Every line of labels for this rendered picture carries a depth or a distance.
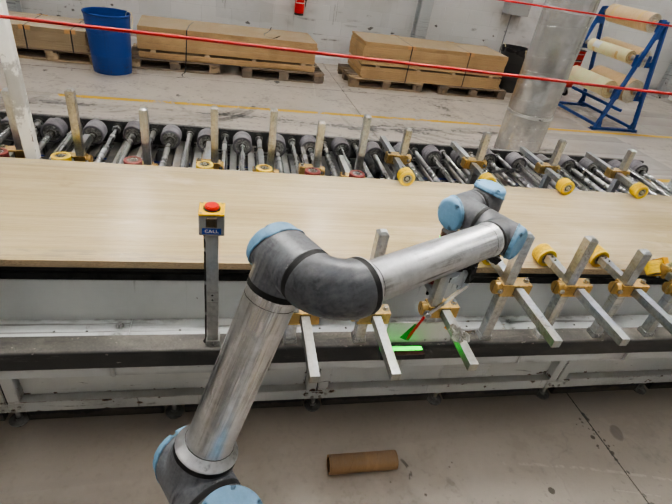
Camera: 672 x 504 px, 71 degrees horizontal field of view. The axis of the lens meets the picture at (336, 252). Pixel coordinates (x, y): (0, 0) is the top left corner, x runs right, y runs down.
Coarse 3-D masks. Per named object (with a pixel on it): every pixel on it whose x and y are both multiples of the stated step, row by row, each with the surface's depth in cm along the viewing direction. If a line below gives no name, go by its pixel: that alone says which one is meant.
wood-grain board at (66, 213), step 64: (0, 192) 178; (64, 192) 185; (128, 192) 192; (192, 192) 199; (256, 192) 207; (320, 192) 216; (384, 192) 226; (448, 192) 236; (512, 192) 247; (576, 192) 260; (0, 256) 149; (64, 256) 153; (128, 256) 158; (192, 256) 163
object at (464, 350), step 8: (448, 312) 164; (448, 320) 160; (448, 328) 160; (456, 344) 154; (464, 344) 152; (464, 352) 149; (472, 352) 149; (464, 360) 148; (472, 360) 146; (472, 368) 146
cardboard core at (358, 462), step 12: (336, 456) 198; (348, 456) 199; (360, 456) 200; (372, 456) 200; (384, 456) 201; (396, 456) 202; (336, 468) 195; (348, 468) 197; (360, 468) 198; (372, 468) 199; (384, 468) 200; (396, 468) 202
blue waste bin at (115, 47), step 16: (96, 16) 549; (112, 16) 553; (128, 16) 571; (96, 32) 561; (112, 32) 564; (96, 48) 573; (112, 48) 574; (128, 48) 590; (96, 64) 586; (112, 64) 584; (128, 64) 599
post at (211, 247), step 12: (204, 240) 135; (216, 240) 134; (204, 252) 137; (216, 252) 136; (204, 264) 140; (216, 264) 139; (204, 276) 142; (216, 276) 141; (204, 288) 145; (216, 288) 144; (216, 300) 147; (216, 312) 149; (216, 324) 152; (216, 336) 155
